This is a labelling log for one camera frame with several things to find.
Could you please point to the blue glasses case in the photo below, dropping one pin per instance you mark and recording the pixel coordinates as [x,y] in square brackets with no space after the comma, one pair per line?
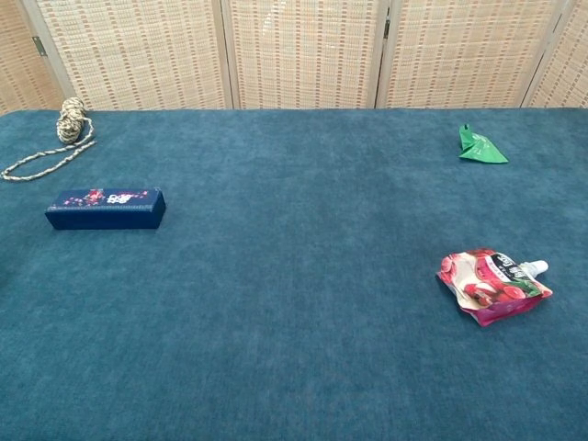
[101,218]

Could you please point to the woven bamboo screen panel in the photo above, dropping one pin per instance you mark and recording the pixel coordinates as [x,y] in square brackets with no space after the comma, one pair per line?
[138,55]
[18,69]
[303,55]
[468,55]
[569,69]

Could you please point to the green crumpled snack packet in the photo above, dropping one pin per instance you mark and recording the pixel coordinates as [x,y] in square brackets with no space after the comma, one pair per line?
[478,149]

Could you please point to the red spouted drink pouch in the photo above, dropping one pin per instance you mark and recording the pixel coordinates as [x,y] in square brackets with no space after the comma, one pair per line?
[491,289]

